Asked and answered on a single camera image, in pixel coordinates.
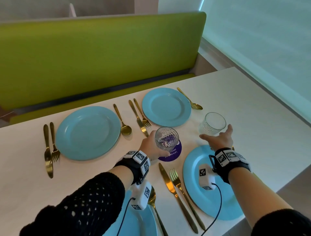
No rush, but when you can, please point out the white table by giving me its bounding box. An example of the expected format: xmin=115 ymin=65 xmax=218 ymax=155
xmin=0 ymin=67 xmax=311 ymax=236

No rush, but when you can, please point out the black wrist strap with markers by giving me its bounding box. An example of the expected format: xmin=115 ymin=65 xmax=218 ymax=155
xmin=114 ymin=150 xmax=151 ymax=186
xmin=209 ymin=147 xmax=252 ymax=184

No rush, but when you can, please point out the black camera cable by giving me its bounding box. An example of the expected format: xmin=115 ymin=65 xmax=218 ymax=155
xmin=200 ymin=183 xmax=223 ymax=236
xmin=116 ymin=197 xmax=136 ymax=236

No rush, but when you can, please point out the person's left hand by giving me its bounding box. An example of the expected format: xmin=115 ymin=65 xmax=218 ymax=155
xmin=138 ymin=130 xmax=170 ymax=161

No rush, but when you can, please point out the person's left forearm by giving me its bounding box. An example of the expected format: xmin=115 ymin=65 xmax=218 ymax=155
xmin=19 ymin=165 xmax=134 ymax=236

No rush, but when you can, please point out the round purple sticker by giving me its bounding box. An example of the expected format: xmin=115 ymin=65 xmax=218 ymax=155
xmin=158 ymin=140 xmax=182 ymax=162

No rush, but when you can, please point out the person's right hand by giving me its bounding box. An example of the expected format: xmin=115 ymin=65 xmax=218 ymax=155
xmin=199 ymin=124 xmax=234 ymax=152

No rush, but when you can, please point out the person's right forearm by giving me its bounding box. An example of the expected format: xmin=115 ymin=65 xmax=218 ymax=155
xmin=228 ymin=167 xmax=311 ymax=236

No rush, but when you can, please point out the pale window blind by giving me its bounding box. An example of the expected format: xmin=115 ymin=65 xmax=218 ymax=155
xmin=200 ymin=0 xmax=311 ymax=124

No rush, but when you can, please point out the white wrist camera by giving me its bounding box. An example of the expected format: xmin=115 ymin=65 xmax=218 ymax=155
xmin=130 ymin=180 xmax=152 ymax=211
xmin=199 ymin=163 xmax=217 ymax=191

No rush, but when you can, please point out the green upholstered bench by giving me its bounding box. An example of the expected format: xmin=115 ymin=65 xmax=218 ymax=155
xmin=0 ymin=11 xmax=207 ymax=126

